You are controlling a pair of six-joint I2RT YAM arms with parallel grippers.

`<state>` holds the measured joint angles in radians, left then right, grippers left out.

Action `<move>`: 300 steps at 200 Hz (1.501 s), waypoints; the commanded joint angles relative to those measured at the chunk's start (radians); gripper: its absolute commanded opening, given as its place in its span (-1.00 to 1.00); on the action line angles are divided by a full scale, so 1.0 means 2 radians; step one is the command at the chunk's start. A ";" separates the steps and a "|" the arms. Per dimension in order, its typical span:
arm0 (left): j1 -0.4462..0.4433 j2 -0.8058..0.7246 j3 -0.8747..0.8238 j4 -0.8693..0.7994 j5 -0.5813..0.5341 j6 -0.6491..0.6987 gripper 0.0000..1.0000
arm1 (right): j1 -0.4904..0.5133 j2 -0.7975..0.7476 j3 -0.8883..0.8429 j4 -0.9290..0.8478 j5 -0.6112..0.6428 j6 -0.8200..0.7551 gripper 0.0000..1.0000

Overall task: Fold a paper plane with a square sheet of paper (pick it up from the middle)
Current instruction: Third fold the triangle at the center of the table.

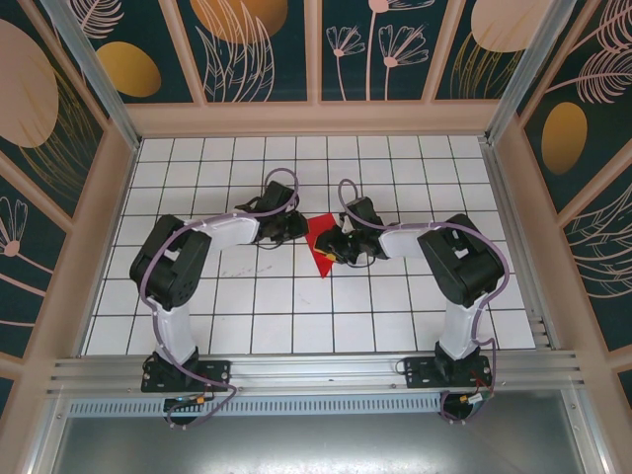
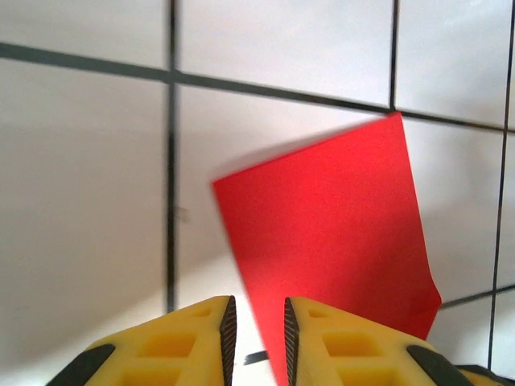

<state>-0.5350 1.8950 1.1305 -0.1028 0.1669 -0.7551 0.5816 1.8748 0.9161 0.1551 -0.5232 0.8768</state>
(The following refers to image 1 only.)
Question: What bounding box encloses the aluminium mounting rail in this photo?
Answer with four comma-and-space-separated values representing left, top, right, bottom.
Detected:
46, 348, 589, 397

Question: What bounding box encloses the aluminium side rail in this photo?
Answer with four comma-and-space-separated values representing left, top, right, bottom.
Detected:
481, 140, 562, 353

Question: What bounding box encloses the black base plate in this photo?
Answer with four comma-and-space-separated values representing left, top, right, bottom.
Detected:
403, 355, 495, 391
141, 357, 233, 394

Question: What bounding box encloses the right controller board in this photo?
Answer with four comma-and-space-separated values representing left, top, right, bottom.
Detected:
442, 389, 496, 422

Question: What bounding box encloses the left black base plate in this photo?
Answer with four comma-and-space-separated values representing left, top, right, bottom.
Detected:
141, 357, 233, 394

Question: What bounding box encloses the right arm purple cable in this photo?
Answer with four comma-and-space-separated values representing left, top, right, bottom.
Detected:
337, 178, 513, 426

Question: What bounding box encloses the controller board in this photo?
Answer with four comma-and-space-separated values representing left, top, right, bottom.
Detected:
164, 393, 214, 412
442, 389, 496, 422

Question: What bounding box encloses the slotted grey cable duct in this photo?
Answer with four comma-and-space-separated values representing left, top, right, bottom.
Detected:
66, 392, 445, 417

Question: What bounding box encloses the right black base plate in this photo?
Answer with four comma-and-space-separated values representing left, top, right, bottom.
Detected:
403, 355, 495, 391

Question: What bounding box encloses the grey metal sheet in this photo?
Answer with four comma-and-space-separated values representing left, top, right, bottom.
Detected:
48, 412, 593, 474

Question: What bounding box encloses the red paper sheet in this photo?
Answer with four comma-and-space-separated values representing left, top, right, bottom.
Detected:
304, 212, 343, 280

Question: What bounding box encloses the aluminium frame post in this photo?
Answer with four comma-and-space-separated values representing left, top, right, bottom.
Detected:
482, 0, 579, 145
41, 0, 143, 152

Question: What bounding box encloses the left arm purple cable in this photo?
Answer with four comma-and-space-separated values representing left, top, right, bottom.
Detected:
139, 167, 302, 431

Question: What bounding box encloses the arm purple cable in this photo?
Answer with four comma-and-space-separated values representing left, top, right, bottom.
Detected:
337, 178, 513, 426
139, 167, 302, 431

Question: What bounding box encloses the left controller board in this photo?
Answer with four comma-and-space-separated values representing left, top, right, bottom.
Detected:
164, 393, 214, 412

